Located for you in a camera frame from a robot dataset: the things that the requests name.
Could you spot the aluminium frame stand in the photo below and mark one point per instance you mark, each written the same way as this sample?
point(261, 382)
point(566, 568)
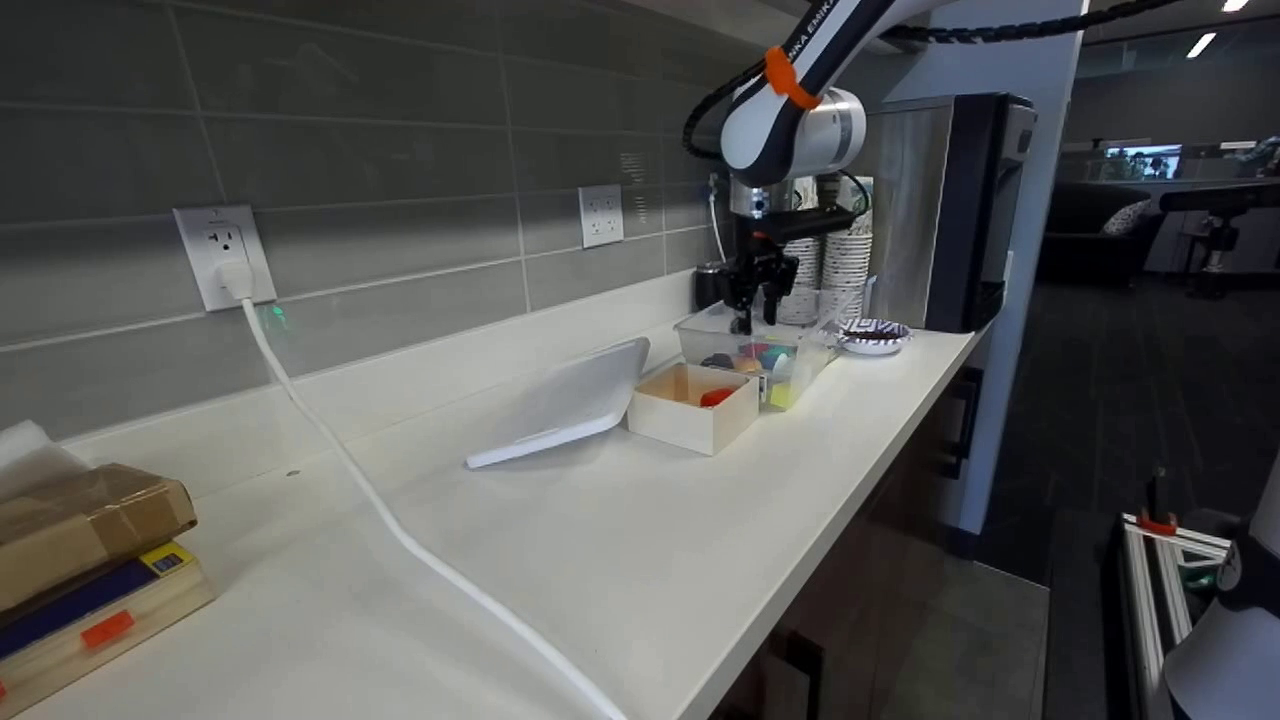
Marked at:
point(1163, 585)

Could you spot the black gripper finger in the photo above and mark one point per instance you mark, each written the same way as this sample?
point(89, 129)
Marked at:
point(782, 280)
point(715, 287)

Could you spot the purple patterned paper plate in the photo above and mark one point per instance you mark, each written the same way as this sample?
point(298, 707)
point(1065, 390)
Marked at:
point(872, 336)

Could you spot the black tall appliance panel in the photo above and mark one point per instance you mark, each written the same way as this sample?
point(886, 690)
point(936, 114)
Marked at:
point(982, 213)

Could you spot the small yellow block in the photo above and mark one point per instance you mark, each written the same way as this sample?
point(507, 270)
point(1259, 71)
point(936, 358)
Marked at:
point(782, 398)

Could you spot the wooden box blue yellow label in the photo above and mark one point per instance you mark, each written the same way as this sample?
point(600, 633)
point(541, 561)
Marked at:
point(94, 626)

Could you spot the white wall outlet with plug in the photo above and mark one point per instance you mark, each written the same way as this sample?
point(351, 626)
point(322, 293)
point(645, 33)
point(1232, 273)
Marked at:
point(213, 247)

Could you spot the brown cardboard package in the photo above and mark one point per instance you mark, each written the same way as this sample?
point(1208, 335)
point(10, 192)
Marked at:
point(81, 524)

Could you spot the white open box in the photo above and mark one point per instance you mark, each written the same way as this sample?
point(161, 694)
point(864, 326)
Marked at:
point(687, 416)

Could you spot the dark lower cabinet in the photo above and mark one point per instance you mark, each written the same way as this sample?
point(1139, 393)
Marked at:
point(881, 532)

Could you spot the background monitor screen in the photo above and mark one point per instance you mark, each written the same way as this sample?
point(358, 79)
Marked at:
point(1143, 160)

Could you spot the clear plastic container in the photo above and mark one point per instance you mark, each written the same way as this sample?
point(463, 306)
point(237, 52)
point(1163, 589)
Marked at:
point(801, 340)

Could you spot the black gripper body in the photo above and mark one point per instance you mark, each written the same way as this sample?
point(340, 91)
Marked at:
point(762, 263)

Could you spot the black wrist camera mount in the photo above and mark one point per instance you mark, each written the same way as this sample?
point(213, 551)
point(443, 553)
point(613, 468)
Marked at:
point(815, 227)

